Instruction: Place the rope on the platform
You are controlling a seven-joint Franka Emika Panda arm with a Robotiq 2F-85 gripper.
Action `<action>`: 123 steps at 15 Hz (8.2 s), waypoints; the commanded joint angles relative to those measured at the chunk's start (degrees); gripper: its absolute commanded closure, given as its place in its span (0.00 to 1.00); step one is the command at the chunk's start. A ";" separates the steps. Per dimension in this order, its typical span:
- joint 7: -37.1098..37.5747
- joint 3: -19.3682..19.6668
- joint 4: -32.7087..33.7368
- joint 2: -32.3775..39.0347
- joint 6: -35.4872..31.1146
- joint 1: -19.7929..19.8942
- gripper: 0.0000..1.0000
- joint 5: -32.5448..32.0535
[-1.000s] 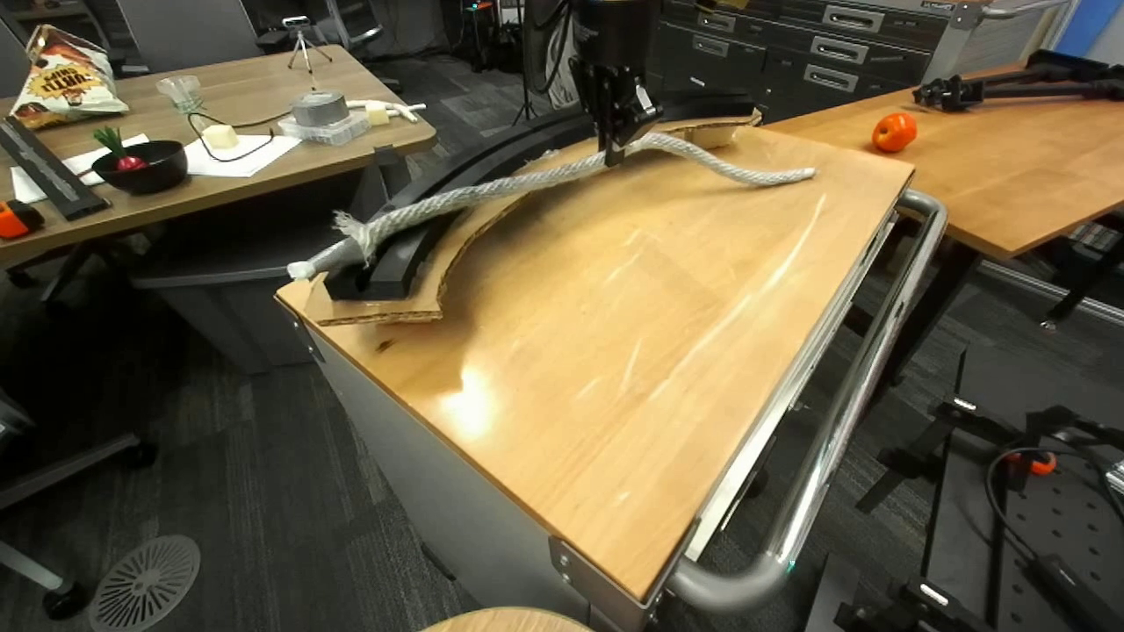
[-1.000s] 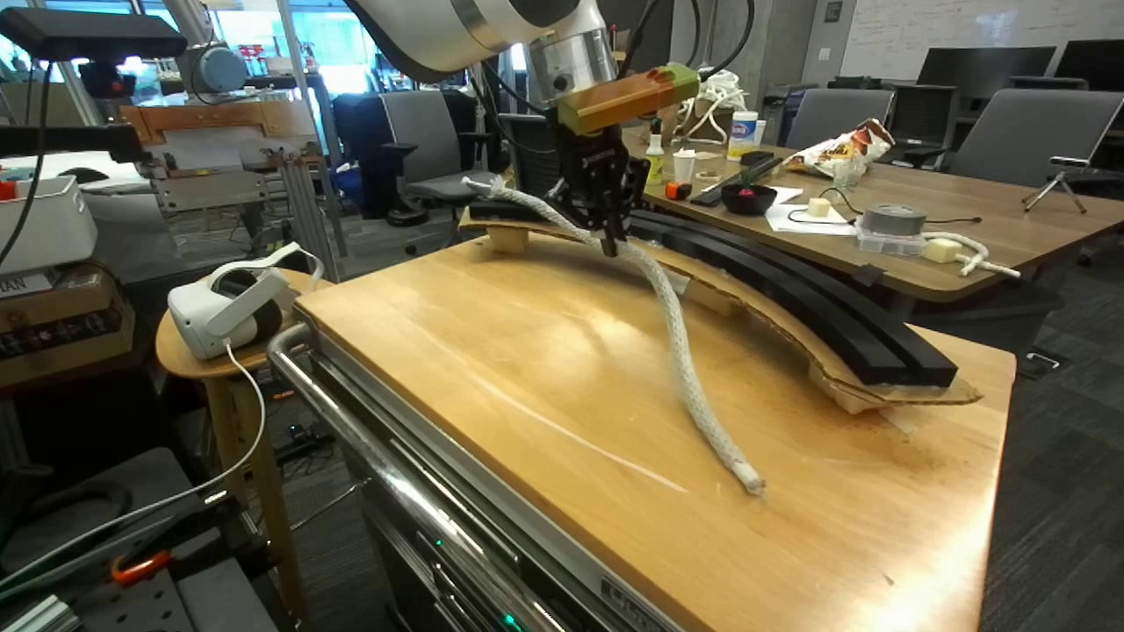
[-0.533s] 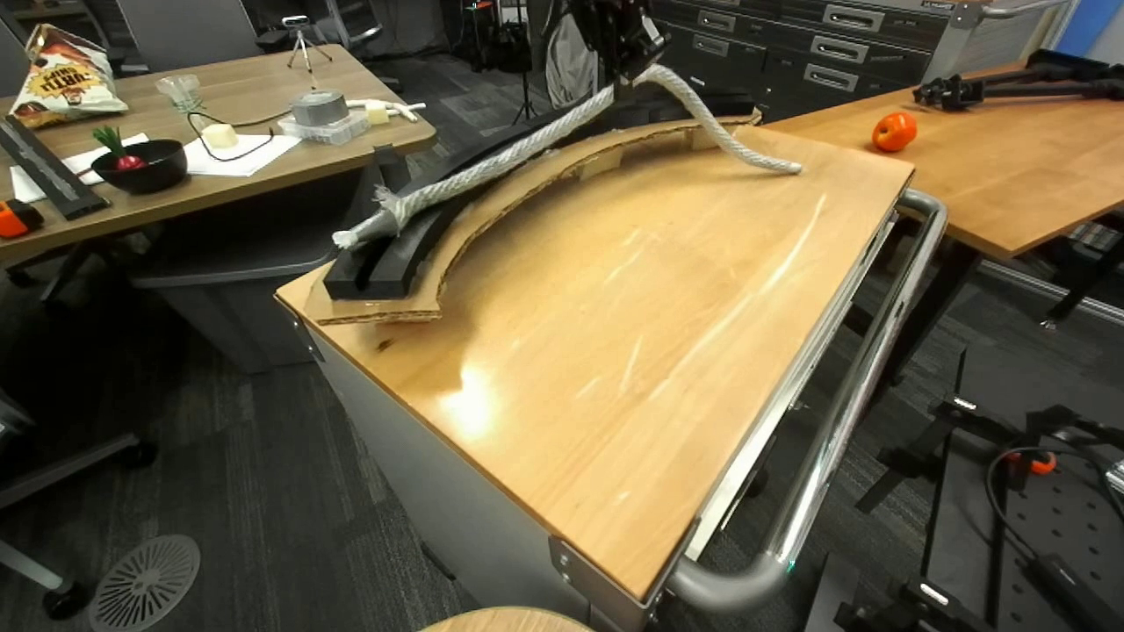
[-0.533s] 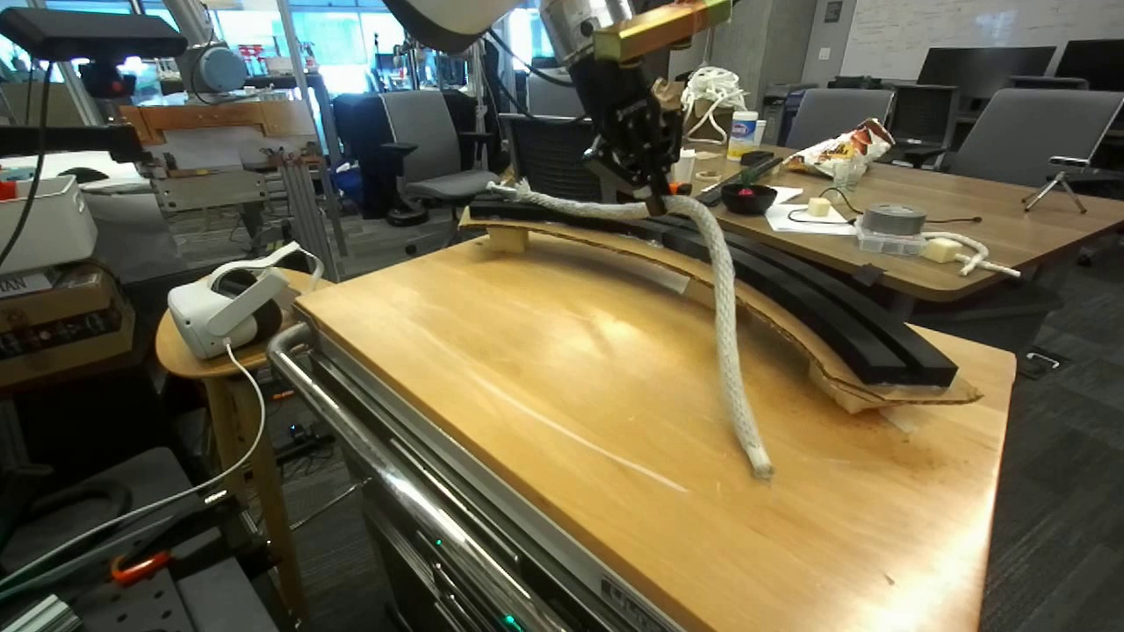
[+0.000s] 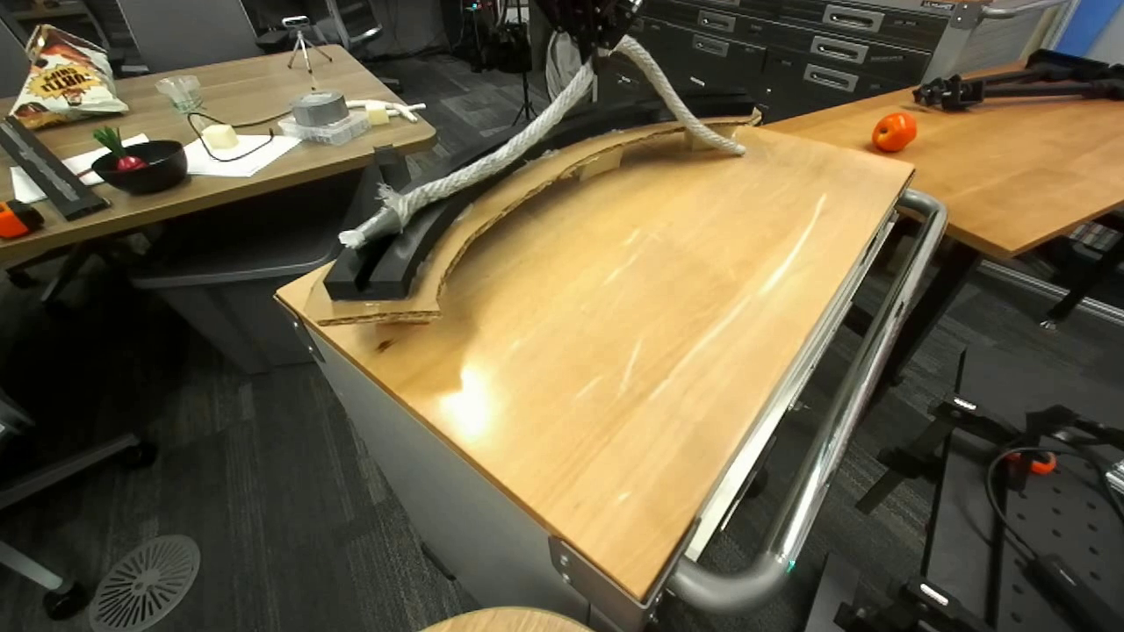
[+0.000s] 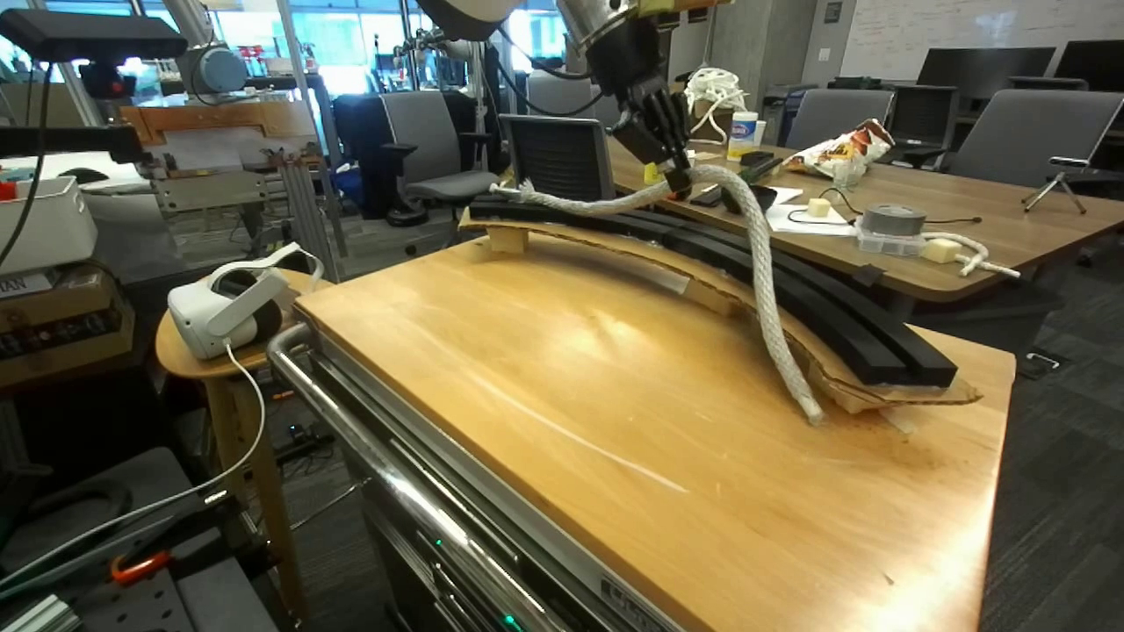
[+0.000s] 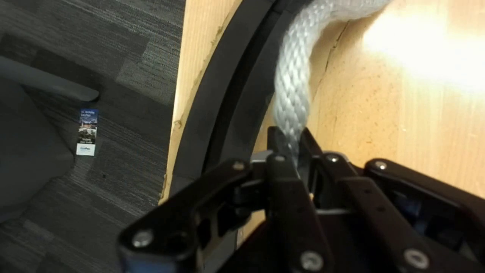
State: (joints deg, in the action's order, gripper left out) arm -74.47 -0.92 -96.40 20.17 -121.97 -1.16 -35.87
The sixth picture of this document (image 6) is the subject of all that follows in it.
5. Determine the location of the steel tube cart handle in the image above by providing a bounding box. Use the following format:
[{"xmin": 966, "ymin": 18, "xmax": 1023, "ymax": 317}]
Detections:
[{"xmin": 265, "ymin": 320, "xmax": 564, "ymax": 632}]

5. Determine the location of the white cable bundle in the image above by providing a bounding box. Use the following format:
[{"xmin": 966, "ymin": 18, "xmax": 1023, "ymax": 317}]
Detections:
[{"xmin": 680, "ymin": 64, "xmax": 751, "ymax": 145}]

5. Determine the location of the grey cart with wooden top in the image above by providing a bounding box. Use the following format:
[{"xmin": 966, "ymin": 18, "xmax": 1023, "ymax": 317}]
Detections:
[{"xmin": 265, "ymin": 225, "xmax": 1017, "ymax": 632}]

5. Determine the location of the round wooden stool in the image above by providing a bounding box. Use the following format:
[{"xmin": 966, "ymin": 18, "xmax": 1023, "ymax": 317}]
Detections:
[{"xmin": 150, "ymin": 269, "xmax": 330, "ymax": 624}]

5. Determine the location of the black optical breadboard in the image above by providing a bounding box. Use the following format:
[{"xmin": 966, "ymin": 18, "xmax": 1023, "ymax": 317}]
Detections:
[{"xmin": 0, "ymin": 441, "xmax": 285, "ymax": 632}]

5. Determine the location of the white paper sheet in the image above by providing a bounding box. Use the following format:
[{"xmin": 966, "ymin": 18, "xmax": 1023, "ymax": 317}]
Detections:
[{"xmin": 760, "ymin": 185, "xmax": 871, "ymax": 240}]

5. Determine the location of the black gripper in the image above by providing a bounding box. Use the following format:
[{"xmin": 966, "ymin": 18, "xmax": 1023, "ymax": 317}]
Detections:
[{"xmin": 582, "ymin": 13, "xmax": 694, "ymax": 203}]

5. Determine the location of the black mesh office chair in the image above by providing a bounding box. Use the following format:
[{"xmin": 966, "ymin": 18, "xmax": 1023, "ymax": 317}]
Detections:
[{"xmin": 500, "ymin": 111, "xmax": 617, "ymax": 203}]

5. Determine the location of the wooden desk with clutter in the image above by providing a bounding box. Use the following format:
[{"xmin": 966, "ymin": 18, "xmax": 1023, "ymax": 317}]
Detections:
[{"xmin": 607, "ymin": 135, "xmax": 1124, "ymax": 308}]

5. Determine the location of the grey tape roll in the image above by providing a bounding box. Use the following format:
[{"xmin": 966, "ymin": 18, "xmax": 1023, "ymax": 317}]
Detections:
[{"xmin": 859, "ymin": 203, "xmax": 932, "ymax": 244}]

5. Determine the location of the white headset cable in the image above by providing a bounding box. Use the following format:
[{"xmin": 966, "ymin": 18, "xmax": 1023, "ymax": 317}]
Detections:
[{"xmin": 0, "ymin": 343, "xmax": 275, "ymax": 592}]

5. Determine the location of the curved black wooden track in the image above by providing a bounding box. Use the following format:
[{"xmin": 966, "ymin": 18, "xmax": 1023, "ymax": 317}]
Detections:
[{"xmin": 457, "ymin": 206, "xmax": 984, "ymax": 421}]

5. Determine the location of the white VR headset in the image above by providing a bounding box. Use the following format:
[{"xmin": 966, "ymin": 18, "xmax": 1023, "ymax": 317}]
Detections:
[{"xmin": 166, "ymin": 240, "xmax": 327, "ymax": 365}]

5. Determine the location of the orange clamp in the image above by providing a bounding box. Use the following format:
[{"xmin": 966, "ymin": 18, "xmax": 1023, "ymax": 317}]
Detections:
[{"xmin": 110, "ymin": 547, "xmax": 173, "ymax": 589}]

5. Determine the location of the chips bag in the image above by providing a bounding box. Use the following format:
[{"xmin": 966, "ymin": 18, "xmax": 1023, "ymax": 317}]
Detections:
[{"xmin": 784, "ymin": 116, "xmax": 900, "ymax": 185}]

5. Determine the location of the white braided rope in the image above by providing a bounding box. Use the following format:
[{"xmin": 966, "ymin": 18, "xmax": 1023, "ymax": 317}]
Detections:
[{"xmin": 489, "ymin": 162, "xmax": 830, "ymax": 430}]

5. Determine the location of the small tabletop tripod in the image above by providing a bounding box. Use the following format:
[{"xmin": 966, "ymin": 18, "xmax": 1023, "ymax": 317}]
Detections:
[{"xmin": 1017, "ymin": 152, "xmax": 1103, "ymax": 222}]

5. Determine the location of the grey office chair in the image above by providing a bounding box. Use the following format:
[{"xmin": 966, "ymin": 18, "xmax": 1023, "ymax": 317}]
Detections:
[
  {"xmin": 944, "ymin": 83, "xmax": 1124, "ymax": 189},
  {"xmin": 379, "ymin": 89, "xmax": 503, "ymax": 225}
]

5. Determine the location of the white box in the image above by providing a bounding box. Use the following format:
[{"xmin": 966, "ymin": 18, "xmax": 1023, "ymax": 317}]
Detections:
[{"xmin": 0, "ymin": 171, "xmax": 98, "ymax": 276}]

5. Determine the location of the white plug with cable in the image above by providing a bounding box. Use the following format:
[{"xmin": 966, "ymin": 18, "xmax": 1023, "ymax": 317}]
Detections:
[{"xmin": 855, "ymin": 225, "xmax": 1023, "ymax": 283}]

